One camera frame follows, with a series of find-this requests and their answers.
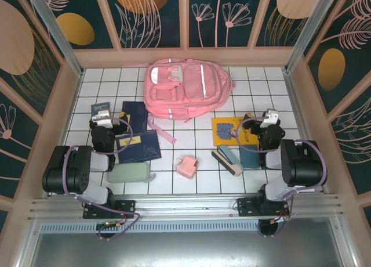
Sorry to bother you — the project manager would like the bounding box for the plain dark blue notebook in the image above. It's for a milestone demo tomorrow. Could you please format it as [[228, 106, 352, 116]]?
[[121, 100, 149, 134]]

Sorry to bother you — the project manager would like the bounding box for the yellow illustrated book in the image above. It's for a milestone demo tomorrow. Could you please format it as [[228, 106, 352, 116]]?
[[211, 116, 256, 147]]

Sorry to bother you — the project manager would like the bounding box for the small dark blue booklet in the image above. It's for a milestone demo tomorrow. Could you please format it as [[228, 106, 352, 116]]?
[[90, 102, 112, 117]]

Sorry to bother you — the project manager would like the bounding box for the dark blue floral notebook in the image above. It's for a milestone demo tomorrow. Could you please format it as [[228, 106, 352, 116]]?
[[115, 131, 162, 164]]

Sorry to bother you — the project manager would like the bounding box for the small teal notebook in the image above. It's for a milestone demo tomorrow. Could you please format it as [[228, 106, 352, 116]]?
[[239, 145, 261, 169]]

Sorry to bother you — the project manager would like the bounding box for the teal and beige stapler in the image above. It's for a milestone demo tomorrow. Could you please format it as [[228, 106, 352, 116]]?
[[211, 144, 243, 177]]

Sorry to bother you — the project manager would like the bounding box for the pale green pencil case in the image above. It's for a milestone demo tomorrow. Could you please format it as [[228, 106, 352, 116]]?
[[106, 161, 157, 184]]

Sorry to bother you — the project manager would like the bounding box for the pink student backpack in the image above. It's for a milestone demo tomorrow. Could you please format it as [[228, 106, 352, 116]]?
[[121, 57, 236, 145]]

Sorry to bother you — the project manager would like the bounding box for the pink power adapter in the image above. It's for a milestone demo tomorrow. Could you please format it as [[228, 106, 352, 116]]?
[[176, 155, 200, 180]]

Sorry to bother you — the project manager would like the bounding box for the left small circuit board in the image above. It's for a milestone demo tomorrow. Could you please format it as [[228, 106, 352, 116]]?
[[97, 220, 122, 229]]

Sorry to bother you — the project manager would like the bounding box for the grey metal sheet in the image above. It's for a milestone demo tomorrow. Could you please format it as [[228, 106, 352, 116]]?
[[16, 220, 360, 267]]

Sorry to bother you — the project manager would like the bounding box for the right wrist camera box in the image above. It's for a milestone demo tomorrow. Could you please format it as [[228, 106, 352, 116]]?
[[261, 109, 279, 123]]

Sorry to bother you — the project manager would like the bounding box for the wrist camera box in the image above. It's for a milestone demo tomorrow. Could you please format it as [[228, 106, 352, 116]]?
[[92, 110, 113, 127], [261, 109, 279, 123]]

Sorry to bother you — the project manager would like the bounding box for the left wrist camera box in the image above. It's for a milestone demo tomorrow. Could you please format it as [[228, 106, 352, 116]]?
[[92, 110, 113, 127]]

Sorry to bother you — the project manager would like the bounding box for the aluminium side rail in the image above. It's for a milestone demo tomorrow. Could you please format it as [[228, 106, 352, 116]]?
[[282, 69, 330, 196]]

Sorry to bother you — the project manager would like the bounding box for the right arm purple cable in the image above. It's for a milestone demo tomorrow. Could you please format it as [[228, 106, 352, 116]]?
[[236, 116, 329, 239]]

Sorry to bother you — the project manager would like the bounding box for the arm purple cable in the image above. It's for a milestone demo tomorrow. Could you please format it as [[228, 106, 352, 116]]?
[[62, 117, 141, 241], [236, 116, 329, 239]]

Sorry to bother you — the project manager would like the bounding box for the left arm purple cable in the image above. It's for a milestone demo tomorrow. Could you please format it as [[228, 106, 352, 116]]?
[[62, 117, 141, 241]]

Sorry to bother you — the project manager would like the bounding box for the long aluminium mounting rail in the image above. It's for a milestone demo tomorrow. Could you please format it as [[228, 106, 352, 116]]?
[[27, 193, 347, 221]]

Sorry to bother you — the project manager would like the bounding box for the right aluminium corner post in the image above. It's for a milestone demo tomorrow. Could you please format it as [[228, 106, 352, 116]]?
[[283, 0, 340, 75]]

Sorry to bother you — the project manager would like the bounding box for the aluminium corner post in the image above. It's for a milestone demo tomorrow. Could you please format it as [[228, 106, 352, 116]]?
[[283, 0, 340, 75], [22, 0, 85, 78]]

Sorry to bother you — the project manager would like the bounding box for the left aluminium corner post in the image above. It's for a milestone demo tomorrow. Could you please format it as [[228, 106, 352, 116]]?
[[22, 0, 85, 78]]

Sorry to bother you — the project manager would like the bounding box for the grey perforated cable tray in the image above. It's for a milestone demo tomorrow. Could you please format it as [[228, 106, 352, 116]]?
[[39, 222, 344, 233]]

